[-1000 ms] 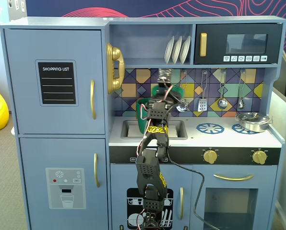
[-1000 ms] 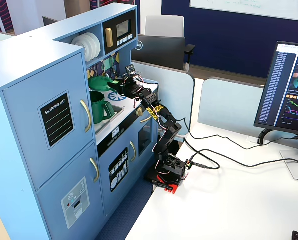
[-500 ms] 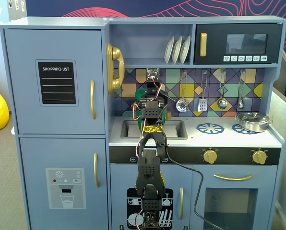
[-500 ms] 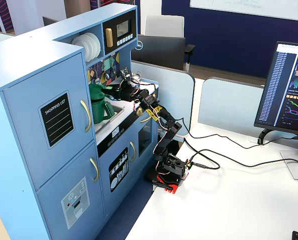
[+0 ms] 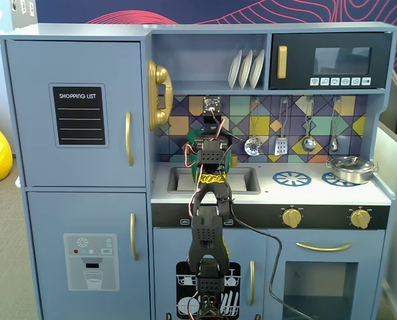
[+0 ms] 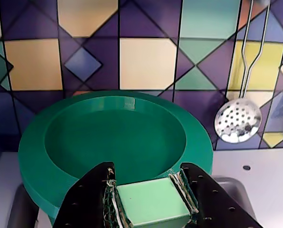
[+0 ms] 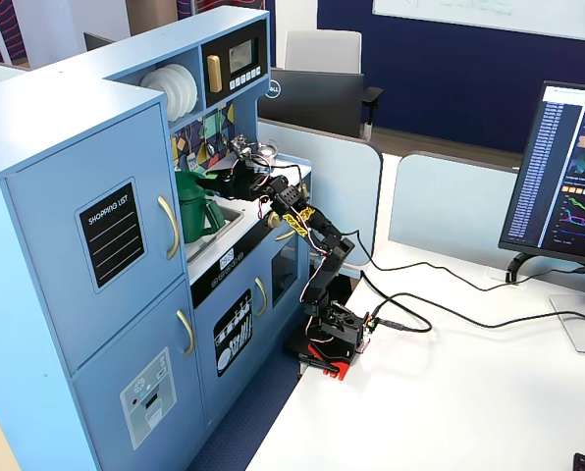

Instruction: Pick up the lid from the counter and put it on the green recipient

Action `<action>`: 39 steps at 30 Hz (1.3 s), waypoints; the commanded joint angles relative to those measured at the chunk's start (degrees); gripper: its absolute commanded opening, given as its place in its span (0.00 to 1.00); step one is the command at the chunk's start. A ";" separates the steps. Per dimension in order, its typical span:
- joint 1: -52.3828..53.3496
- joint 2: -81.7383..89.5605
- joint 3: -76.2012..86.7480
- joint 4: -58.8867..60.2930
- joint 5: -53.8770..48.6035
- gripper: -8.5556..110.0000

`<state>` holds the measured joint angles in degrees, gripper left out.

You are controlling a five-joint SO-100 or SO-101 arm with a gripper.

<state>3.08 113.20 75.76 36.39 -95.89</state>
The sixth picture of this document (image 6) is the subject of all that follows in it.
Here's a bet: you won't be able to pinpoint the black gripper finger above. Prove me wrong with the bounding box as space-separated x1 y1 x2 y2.
53 161 133 228
169 162 264 228

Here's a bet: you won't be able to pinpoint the large green bowl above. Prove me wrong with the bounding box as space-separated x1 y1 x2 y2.
17 90 214 228

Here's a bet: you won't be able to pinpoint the steel skimmer spoon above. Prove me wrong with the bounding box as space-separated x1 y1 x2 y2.
214 0 272 144

